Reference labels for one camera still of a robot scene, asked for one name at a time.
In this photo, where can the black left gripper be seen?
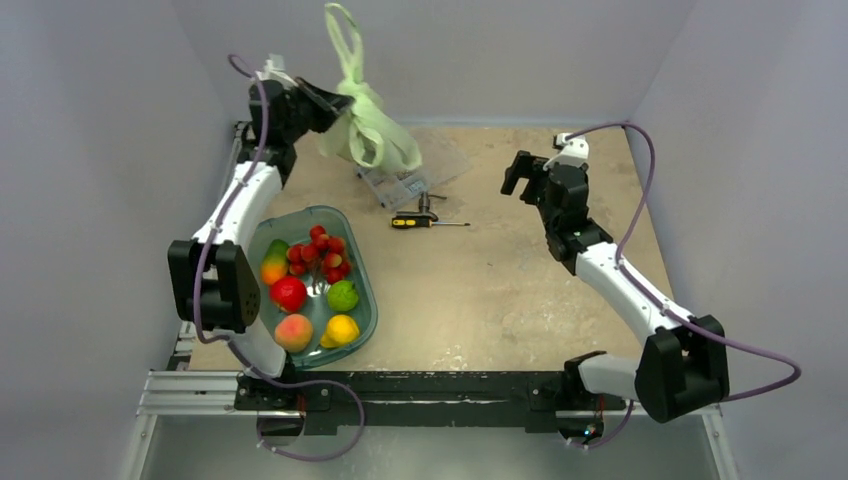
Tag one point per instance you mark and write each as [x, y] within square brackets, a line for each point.
[329, 106]

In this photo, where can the orange fake peach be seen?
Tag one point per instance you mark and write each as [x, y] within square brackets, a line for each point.
[294, 333]

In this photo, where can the green plastic bag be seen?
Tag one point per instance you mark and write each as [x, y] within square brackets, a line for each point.
[364, 135]

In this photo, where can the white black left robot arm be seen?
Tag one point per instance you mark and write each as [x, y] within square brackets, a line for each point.
[213, 284]

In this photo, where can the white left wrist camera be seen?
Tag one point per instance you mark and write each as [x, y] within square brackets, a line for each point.
[274, 69]

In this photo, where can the yellow black screwdriver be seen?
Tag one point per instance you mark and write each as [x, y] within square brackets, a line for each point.
[405, 222]

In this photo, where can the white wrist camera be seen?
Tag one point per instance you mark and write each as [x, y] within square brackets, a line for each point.
[571, 149]
[274, 69]

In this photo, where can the yellow fake lemon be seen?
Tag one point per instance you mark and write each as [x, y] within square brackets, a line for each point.
[341, 330]

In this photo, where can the green fake guava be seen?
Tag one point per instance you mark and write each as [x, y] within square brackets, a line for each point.
[342, 296]

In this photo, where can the green orange fake mango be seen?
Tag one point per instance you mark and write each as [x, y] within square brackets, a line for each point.
[274, 265]

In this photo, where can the red fake lychee bunch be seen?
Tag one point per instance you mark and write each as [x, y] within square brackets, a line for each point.
[324, 257]

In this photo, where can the black aluminium base frame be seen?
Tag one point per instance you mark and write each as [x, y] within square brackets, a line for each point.
[320, 403]

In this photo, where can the red fake apple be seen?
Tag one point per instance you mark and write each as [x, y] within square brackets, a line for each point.
[289, 294]

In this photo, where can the clear plastic screw box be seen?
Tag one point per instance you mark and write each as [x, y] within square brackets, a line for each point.
[442, 161]

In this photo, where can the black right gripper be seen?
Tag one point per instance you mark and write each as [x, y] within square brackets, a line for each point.
[530, 175]

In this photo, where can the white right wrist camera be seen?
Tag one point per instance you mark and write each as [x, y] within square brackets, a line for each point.
[571, 149]

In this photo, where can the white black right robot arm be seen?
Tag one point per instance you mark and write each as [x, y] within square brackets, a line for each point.
[683, 363]

